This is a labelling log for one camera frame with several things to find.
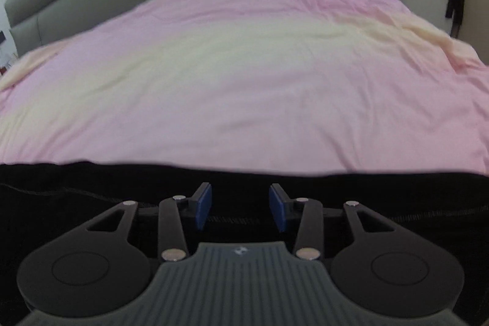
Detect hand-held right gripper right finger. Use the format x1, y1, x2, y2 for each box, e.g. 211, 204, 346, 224
269, 183, 399, 261

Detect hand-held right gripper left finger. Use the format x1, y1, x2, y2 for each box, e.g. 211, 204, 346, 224
87, 181, 213, 262

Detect black pants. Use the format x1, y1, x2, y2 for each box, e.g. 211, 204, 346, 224
0, 160, 489, 326

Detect pink floral blanket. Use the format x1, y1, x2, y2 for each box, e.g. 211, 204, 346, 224
0, 0, 489, 176

